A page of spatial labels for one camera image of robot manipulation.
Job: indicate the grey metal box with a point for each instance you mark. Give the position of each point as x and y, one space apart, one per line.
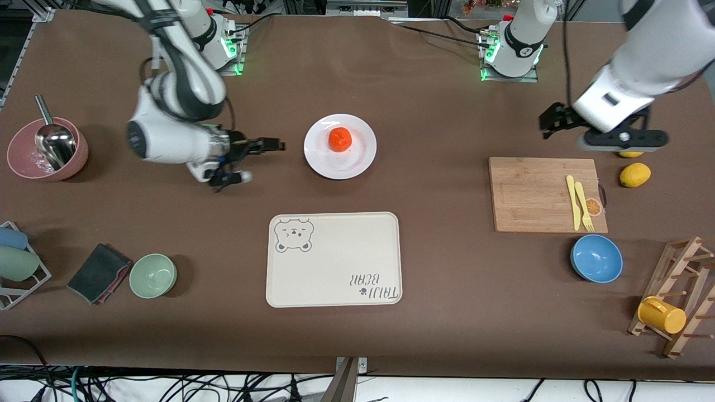
366 6

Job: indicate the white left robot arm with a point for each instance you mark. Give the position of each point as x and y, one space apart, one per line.
665 44

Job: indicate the light blue cup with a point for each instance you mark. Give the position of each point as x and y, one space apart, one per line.
12 238

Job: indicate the pale green cup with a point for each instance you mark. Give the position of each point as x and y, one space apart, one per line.
17 263

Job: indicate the cream bear print tray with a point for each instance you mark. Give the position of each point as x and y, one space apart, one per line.
341 262

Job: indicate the yellow plastic cup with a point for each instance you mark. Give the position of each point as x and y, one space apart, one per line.
665 317

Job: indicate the toy orange slice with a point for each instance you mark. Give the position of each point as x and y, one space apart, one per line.
594 207

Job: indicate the blue bowl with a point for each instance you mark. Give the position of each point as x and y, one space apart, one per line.
596 258

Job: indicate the white round plate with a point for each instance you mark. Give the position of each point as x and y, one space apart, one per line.
357 162

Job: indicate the small metal mounting bracket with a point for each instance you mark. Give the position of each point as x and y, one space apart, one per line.
362 365

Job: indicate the aluminium corner bracket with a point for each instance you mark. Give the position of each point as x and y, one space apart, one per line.
43 15

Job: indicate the dark grey folded cloth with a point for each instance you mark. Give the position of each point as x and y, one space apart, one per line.
98 271

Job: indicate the yellow lemon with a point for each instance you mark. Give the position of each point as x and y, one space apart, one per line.
631 154
635 175

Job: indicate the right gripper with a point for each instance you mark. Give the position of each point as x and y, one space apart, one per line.
240 146

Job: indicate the pink bowl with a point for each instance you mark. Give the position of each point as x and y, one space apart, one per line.
22 151

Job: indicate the light green bowl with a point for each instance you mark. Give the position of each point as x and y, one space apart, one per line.
152 276

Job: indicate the grey angled pole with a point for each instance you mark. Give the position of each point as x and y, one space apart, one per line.
342 388

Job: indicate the orange mandarin fruit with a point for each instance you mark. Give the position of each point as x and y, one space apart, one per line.
340 139

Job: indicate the yellow plastic fork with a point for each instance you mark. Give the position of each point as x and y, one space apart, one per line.
585 209

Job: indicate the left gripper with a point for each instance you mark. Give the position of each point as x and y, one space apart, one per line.
560 118

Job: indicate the metal scoop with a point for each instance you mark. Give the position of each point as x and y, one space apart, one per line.
56 146

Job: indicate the yellow plastic knife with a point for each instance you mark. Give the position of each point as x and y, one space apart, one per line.
573 204

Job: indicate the wooden cup rack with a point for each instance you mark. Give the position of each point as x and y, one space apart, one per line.
701 312

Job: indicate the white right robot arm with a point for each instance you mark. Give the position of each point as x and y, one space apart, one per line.
167 139

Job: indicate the bamboo cutting board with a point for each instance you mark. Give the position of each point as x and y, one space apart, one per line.
530 195

